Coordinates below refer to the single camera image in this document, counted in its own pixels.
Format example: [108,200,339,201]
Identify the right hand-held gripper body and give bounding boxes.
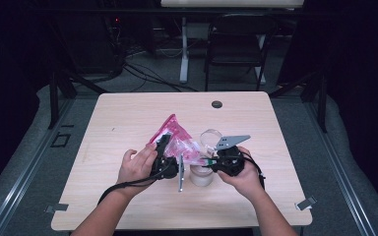
[211,135,251,177]

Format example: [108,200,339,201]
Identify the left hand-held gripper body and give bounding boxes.
[151,154,185,193]

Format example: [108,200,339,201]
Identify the clear glass jar with lid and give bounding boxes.
[189,128,225,188]

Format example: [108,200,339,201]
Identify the pink plastic bag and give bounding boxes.
[147,113,220,167]

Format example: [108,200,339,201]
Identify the person's right hand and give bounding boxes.
[217,146,266,201]

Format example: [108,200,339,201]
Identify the person's left hand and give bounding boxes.
[117,143,158,198]

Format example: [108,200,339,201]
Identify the grey tape strip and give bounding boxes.
[44,203,70,214]
[294,195,318,211]

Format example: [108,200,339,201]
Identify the white desk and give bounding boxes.
[159,0,305,86]

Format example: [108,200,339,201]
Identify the black metal stand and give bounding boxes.
[269,69,329,134]
[47,67,110,131]

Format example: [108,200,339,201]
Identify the grey box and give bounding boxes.
[186,23,212,41]

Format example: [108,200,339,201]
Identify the dark equipment with red light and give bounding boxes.
[57,13,126,76]

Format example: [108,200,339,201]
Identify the black folding chair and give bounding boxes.
[204,13,279,92]

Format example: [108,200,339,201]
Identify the right hand-held gripper cable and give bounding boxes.
[239,151,267,190]

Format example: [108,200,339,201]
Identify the hand-held gripper cable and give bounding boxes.
[239,151,267,190]
[96,159,179,207]

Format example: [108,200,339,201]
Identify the left hand-held gripper cable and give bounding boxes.
[96,159,179,207]

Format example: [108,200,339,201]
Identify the black floor cables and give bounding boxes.
[122,61,199,93]

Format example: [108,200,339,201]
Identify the aluminium floor rail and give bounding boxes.
[302,97,378,236]
[0,97,76,236]

